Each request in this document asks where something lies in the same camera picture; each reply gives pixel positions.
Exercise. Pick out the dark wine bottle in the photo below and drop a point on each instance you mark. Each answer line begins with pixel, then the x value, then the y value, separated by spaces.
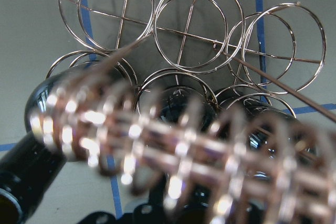
pixel 174 103
pixel 29 168

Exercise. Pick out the dark wine bottle end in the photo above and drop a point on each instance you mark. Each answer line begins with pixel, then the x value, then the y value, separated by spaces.
pixel 261 144

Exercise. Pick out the copper wire bottle basket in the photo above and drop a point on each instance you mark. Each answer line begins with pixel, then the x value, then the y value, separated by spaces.
pixel 108 115

